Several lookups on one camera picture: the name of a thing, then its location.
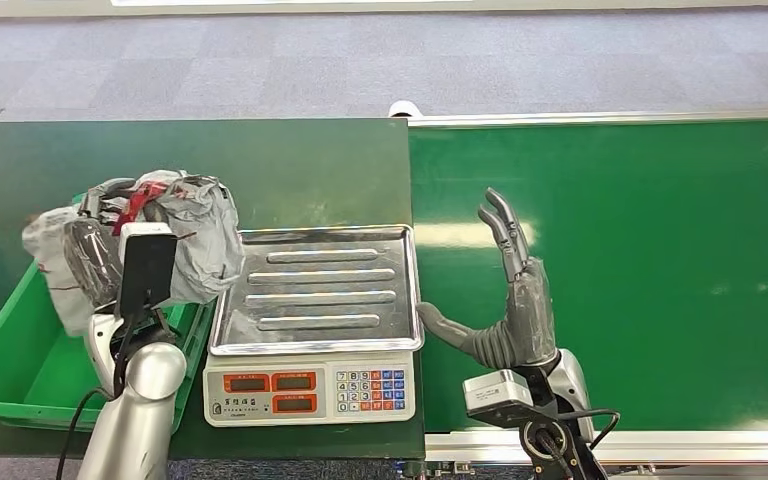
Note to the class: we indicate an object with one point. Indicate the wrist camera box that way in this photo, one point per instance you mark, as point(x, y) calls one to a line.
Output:
point(147, 265)
point(493, 394)

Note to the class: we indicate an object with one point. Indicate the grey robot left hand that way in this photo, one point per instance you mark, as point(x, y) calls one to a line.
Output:
point(92, 258)

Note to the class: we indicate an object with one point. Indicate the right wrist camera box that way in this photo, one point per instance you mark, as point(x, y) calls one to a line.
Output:
point(493, 394)

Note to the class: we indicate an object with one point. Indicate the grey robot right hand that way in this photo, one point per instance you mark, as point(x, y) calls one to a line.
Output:
point(526, 318)

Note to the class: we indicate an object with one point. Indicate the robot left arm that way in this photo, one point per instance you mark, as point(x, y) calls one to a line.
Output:
point(135, 411)

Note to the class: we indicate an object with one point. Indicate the green plastic delivery bin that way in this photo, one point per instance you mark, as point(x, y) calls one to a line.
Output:
point(20, 371)

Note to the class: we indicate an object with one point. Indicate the green conveyor belt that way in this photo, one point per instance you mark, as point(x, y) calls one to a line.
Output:
point(656, 265)

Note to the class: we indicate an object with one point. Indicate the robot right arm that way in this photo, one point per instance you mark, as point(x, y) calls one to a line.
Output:
point(569, 391)

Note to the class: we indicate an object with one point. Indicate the grey plastic mailer package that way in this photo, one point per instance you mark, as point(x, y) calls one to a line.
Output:
point(205, 232)

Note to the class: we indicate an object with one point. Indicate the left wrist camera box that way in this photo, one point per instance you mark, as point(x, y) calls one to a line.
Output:
point(147, 265)

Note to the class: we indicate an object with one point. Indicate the electronic scale with steel tray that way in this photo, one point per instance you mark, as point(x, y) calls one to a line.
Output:
point(318, 298)

